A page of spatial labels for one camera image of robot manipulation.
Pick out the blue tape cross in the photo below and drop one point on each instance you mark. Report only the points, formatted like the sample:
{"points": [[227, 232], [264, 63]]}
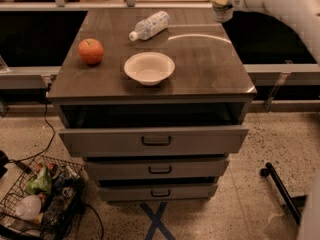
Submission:
{"points": [[156, 221]]}

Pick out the grey drawer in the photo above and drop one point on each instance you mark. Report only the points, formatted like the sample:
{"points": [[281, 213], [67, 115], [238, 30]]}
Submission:
{"points": [[156, 169], [153, 141], [160, 192]]}

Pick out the middle grey drawer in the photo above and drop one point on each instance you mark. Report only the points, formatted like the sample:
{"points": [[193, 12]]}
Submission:
{"points": [[156, 169]]}

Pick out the black chair base leg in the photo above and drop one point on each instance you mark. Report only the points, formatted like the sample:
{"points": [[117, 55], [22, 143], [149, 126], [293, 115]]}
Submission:
{"points": [[294, 204]]}

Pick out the green snack bag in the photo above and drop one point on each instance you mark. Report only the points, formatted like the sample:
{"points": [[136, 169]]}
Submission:
{"points": [[40, 183]]}

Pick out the top grey drawer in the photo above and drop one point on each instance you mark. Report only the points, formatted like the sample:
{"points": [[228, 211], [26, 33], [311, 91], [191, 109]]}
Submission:
{"points": [[153, 141]]}

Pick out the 7up soda can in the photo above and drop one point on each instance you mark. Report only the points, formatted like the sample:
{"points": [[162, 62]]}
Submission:
{"points": [[222, 13]]}

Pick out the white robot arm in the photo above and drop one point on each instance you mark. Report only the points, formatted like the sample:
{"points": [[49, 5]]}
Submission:
{"points": [[303, 16]]}

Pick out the red apple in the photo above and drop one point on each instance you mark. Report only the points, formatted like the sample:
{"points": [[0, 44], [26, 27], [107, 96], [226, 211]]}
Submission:
{"points": [[90, 51]]}

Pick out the clear plastic water bottle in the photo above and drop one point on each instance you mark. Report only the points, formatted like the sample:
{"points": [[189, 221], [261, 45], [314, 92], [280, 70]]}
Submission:
{"points": [[150, 26]]}

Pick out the grey drawer cabinet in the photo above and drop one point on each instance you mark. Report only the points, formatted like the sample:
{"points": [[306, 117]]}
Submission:
{"points": [[209, 86]]}

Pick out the white paper bowl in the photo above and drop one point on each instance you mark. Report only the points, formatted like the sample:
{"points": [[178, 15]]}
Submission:
{"points": [[149, 68]]}

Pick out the white round object in basket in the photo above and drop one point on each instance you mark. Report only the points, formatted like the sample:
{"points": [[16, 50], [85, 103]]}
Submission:
{"points": [[28, 208]]}

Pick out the black wire basket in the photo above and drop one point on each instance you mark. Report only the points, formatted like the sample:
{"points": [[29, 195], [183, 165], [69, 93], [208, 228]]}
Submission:
{"points": [[57, 208]]}

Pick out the bottom grey drawer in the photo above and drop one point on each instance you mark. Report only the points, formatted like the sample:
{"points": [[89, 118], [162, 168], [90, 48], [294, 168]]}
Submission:
{"points": [[160, 192]]}

